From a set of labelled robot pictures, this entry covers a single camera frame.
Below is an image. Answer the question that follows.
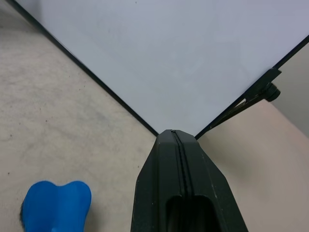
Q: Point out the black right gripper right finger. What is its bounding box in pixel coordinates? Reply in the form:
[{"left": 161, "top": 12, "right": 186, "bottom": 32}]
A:
[{"left": 175, "top": 130, "right": 249, "bottom": 232}]

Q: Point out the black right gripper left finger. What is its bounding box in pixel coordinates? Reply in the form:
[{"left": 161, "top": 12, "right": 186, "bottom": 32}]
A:
[{"left": 130, "top": 129, "right": 188, "bottom": 232}]

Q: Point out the blue plastic object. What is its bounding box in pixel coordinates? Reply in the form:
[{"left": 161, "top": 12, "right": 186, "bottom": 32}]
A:
[{"left": 19, "top": 180, "right": 92, "bottom": 232}]

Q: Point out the black-framed whiteboard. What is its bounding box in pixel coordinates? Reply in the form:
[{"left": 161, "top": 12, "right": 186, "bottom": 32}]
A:
[{"left": 4, "top": 0, "right": 309, "bottom": 141}]

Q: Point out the black whiteboard stand bracket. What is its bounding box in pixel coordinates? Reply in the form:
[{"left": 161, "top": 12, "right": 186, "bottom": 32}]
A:
[{"left": 212, "top": 68, "right": 282, "bottom": 128}]

